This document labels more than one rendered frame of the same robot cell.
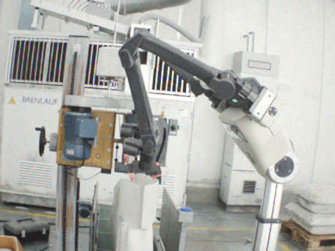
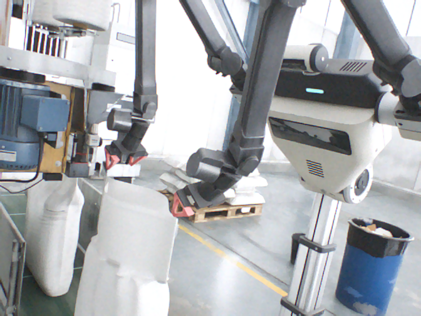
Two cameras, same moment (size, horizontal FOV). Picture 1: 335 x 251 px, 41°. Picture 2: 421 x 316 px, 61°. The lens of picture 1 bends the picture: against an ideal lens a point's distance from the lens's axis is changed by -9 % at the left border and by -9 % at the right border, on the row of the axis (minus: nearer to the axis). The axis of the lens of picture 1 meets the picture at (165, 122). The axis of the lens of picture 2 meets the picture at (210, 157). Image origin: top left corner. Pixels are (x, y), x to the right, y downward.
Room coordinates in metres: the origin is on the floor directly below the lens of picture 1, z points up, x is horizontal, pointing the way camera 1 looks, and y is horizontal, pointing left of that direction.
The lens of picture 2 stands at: (1.33, 0.58, 1.38)
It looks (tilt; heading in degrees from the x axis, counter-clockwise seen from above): 9 degrees down; 325
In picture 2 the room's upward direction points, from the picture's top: 11 degrees clockwise
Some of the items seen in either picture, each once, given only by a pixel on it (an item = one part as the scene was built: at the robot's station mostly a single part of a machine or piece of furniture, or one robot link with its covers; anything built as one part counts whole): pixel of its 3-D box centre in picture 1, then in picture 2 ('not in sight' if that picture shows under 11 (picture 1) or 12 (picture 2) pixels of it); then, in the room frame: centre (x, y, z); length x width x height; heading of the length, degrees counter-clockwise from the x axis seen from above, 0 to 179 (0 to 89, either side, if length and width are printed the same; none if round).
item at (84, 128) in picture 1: (86, 130); (45, 117); (2.42, 0.40, 1.25); 0.10 x 0.08 x 0.12; 122
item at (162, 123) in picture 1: (143, 135); (100, 120); (2.82, 0.12, 1.21); 0.30 x 0.25 x 0.30; 7
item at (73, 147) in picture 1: (78, 135); (17, 124); (2.50, 0.45, 1.21); 0.15 x 0.15 x 0.25
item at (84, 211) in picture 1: (87, 209); not in sight; (4.30, 0.66, 0.35); 0.30 x 0.15 x 0.15; 7
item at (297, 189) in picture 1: (316, 189); (189, 162); (5.18, -1.82, 0.56); 0.66 x 0.43 x 0.15; 94
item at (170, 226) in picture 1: (170, 227); (98, 227); (3.30, -0.10, 0.53); 1.05 x 0.02 x 0.41; 7
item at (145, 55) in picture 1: (137, 59); (5, 10); (5.13, 0.35, 1.82); 0.51 x 0.27 x 0.71; 7
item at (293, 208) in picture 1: (313, 209); (187, 180); (5.17, -1.82, 0.32); 0.67 x 0.42 x 0.14; 101
